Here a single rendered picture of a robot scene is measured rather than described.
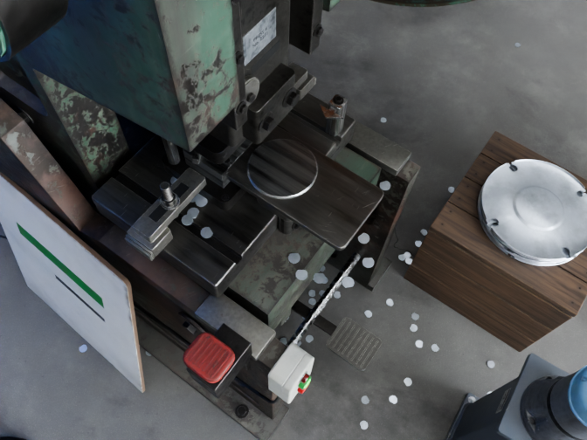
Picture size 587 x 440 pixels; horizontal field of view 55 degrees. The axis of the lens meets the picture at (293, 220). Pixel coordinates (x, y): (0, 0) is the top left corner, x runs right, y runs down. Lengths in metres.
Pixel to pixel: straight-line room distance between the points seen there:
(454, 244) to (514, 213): 0.17
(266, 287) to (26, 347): 0.95
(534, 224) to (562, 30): 1.26
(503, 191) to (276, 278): 0.72
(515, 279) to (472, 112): 0.87
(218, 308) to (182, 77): 0.54
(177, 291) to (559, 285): 0.92
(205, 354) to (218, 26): 0.50
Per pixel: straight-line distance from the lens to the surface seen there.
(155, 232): 0.99
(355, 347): 1.52
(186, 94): 0.62
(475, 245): 1.49
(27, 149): 1.09
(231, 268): 0.99
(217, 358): 0.89
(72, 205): 1.18
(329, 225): 0.95
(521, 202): 1.54
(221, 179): 1.01
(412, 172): 1.22
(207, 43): 0.61
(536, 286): 1.50
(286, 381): 1.01
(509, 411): 1.27
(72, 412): 1.73
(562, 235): 1.54
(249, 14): 0.75
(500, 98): 2.27
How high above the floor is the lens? 1.62
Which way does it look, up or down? 62 degrees down
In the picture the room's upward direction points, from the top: 4 degrees clockwise
